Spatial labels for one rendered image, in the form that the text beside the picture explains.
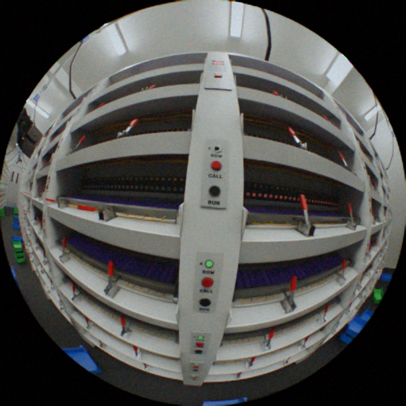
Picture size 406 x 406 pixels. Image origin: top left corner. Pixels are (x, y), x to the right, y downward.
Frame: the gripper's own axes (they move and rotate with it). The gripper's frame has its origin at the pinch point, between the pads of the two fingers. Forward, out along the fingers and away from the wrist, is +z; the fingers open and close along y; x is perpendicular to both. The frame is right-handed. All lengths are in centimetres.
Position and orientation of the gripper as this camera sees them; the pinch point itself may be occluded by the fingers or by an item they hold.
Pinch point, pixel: (33, 145)
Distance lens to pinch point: 35.4
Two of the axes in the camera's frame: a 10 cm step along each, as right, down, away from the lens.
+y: 10.0, 0.7, -0.4
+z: 0.2, 3.2, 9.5
